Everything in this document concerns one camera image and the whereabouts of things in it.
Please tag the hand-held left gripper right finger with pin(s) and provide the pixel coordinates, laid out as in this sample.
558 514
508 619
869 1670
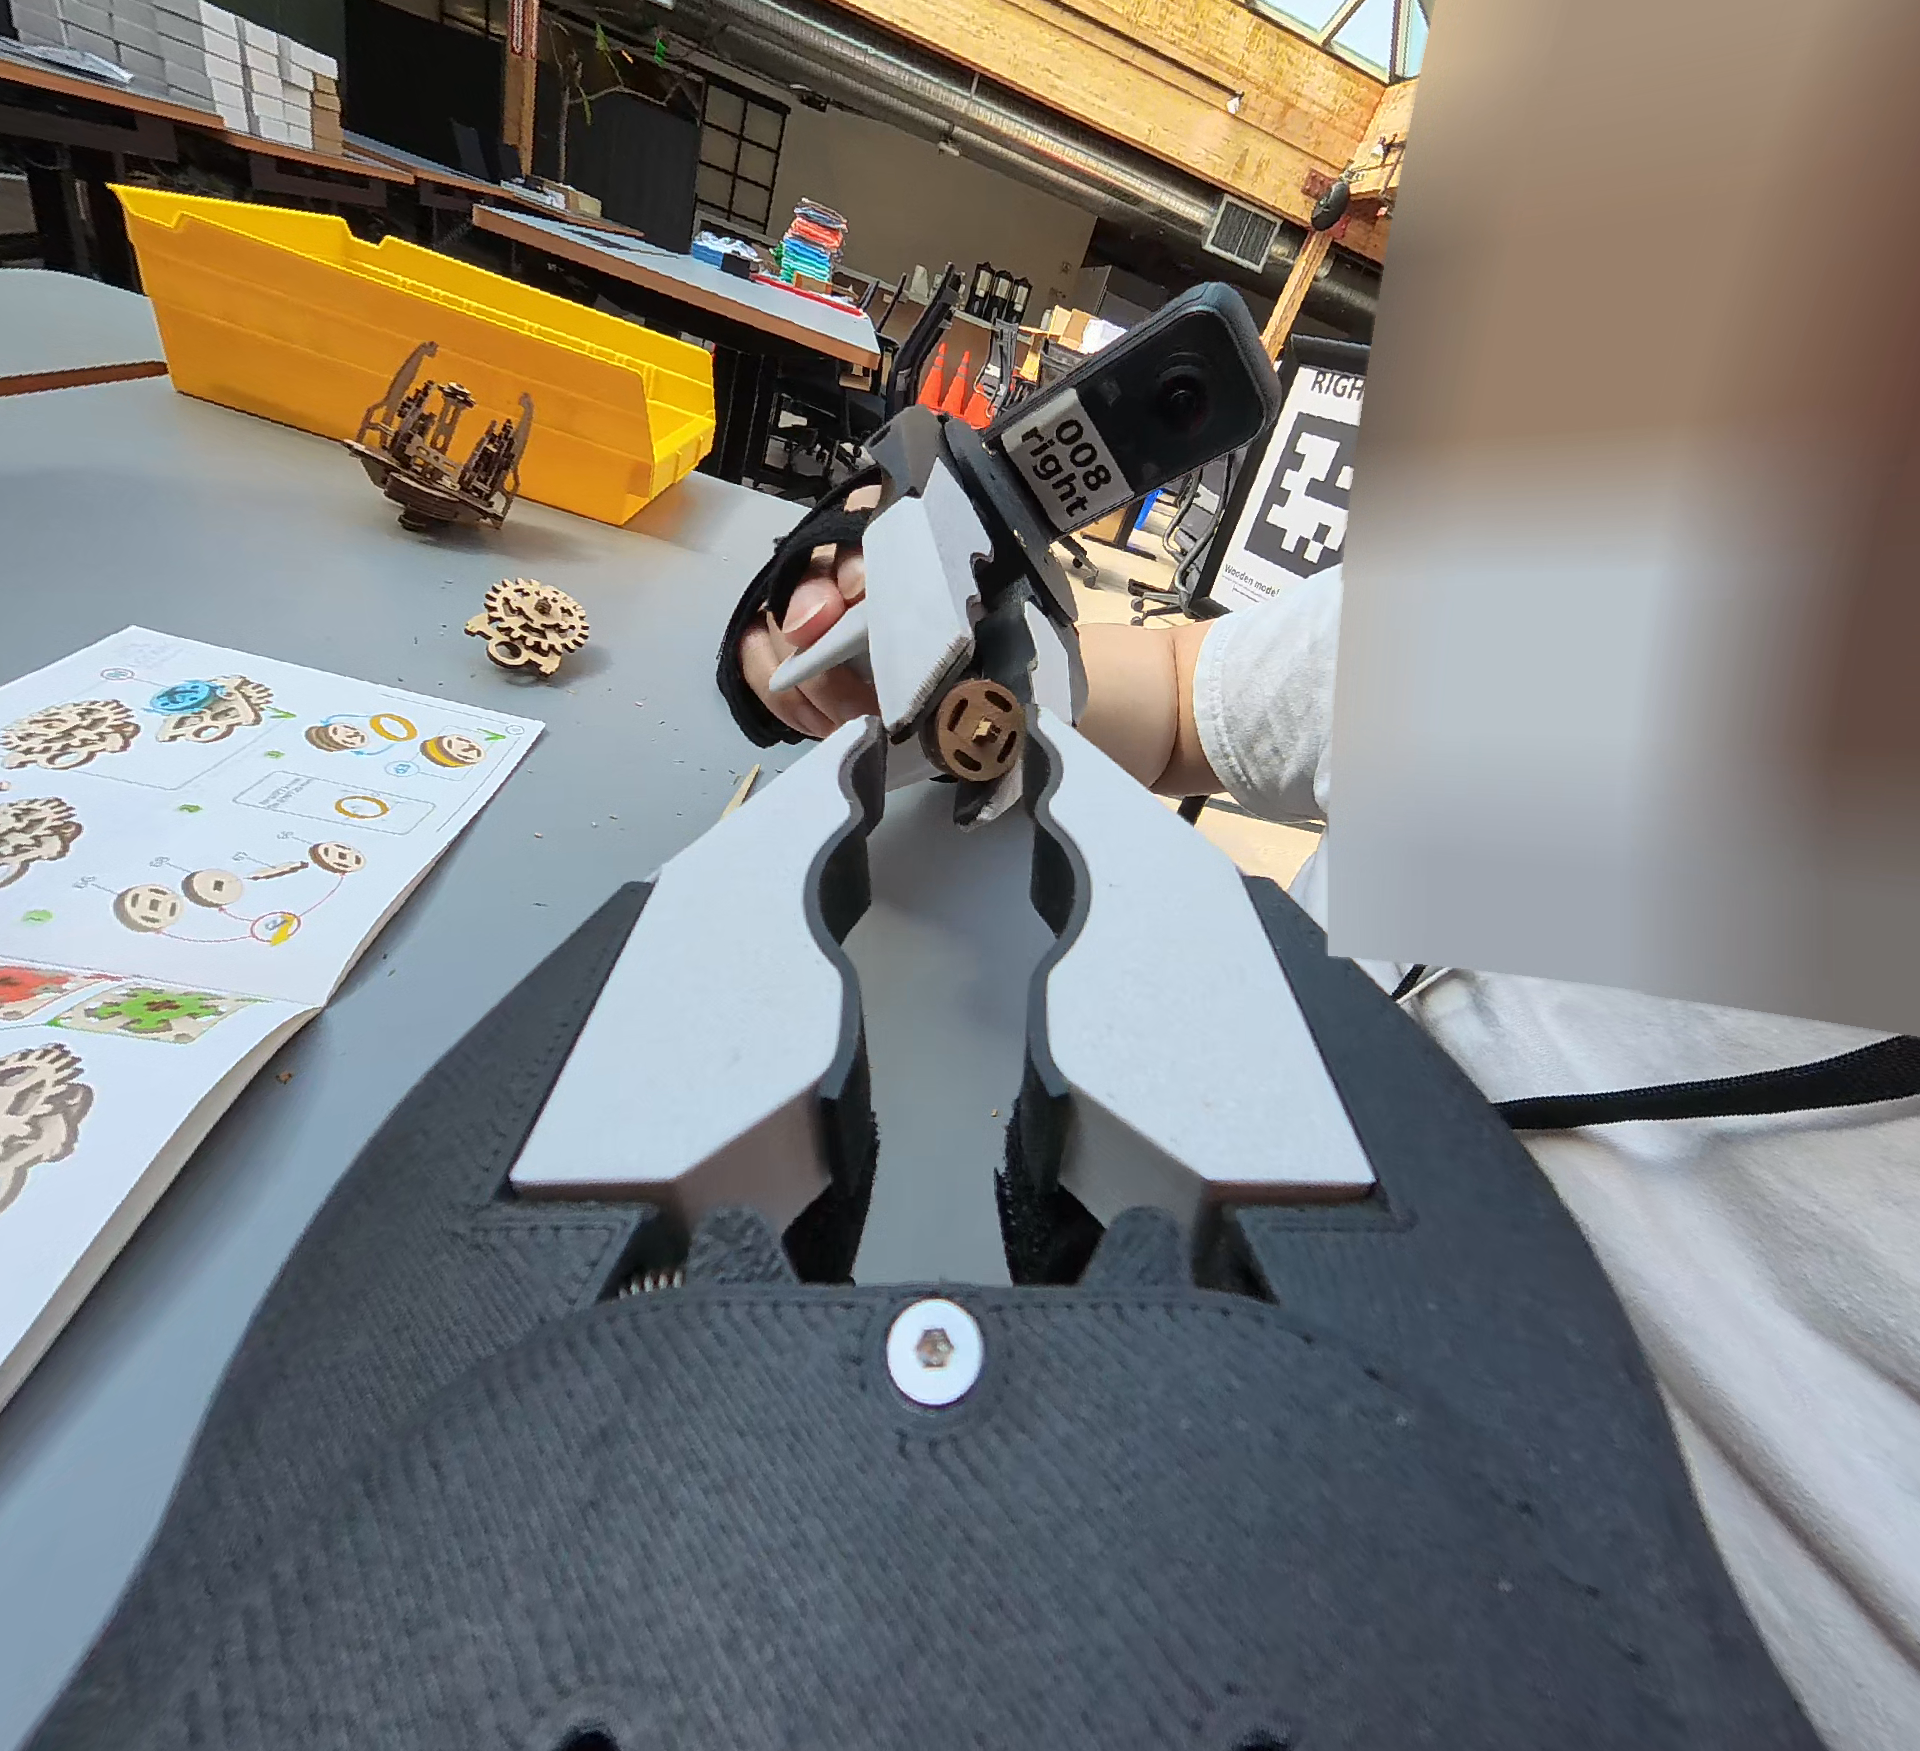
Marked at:
1185 1032

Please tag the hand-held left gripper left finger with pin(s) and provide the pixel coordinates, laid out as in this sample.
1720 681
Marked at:
707 1032

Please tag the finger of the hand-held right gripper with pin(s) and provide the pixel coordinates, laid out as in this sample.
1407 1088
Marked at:
914 596
1064 671

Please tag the round wooden disc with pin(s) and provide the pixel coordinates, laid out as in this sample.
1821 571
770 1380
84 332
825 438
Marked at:
976 725

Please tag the person's right forearm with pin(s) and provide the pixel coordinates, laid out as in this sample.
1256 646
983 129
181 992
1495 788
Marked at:
1148 710

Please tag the dark wooden model assembly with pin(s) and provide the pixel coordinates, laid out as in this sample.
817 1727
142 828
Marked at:
435 446

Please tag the person's right hand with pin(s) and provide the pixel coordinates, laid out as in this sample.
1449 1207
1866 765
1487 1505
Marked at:
817 612

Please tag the black white marker sign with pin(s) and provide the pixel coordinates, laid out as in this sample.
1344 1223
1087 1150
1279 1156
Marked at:
1298 492

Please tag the orange traffic cone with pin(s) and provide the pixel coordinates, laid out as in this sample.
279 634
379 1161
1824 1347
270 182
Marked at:
976 393
929 390

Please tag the pointed wooden stick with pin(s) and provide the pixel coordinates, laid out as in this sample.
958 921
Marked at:
743 788

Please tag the stack of colourful packets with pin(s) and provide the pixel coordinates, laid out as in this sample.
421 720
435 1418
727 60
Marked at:
815 244

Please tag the grey background table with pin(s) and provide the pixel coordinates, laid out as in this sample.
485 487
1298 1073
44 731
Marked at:
707 278

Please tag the wooden gear assembly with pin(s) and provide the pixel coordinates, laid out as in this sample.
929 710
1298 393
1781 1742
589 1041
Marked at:
524 622

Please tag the yellow plastic storage bin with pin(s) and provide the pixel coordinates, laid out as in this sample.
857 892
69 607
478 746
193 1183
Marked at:
449 339

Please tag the white instruction booklet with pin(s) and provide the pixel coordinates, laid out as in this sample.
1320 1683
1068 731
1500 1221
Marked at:
181 910

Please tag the stack of grey boxes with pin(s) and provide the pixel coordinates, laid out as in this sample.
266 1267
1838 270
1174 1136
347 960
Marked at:
165 43

